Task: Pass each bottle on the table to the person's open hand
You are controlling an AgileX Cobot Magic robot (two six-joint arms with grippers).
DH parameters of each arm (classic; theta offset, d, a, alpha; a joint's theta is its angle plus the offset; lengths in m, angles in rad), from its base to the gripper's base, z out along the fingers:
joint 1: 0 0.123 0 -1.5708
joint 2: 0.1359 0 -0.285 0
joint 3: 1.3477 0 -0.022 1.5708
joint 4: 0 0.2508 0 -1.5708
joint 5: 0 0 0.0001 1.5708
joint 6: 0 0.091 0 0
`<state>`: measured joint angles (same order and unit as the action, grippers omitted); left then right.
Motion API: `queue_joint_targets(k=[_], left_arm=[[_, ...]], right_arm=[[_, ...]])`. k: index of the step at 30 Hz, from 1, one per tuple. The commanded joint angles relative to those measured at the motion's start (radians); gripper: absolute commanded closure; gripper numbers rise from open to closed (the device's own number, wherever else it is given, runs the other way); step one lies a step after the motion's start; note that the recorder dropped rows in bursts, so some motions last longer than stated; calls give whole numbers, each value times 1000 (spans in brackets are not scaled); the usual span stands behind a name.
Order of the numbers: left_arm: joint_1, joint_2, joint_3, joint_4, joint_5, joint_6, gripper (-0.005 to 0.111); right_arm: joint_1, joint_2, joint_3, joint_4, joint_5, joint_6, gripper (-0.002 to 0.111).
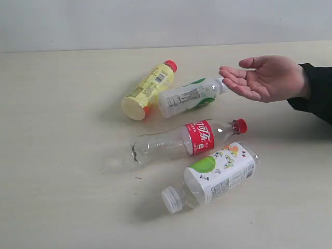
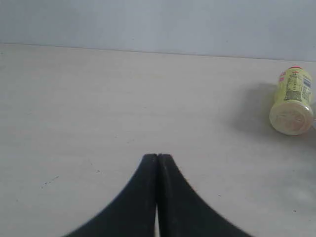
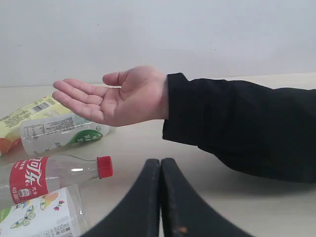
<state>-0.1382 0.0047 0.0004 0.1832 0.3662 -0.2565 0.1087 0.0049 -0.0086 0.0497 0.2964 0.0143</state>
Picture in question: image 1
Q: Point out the person's open hand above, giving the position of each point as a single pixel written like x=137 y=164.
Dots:
x=267 y=79

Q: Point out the white green label bottle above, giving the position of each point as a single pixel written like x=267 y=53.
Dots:
x=191 y=96

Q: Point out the yellow bottle with red cap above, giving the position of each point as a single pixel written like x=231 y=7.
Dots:
x=136 y=105

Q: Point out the clear bottle butterfly label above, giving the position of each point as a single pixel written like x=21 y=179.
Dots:
x=211 y=177

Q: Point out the clear cola bottle red label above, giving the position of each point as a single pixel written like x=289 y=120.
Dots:
x=184 y=141

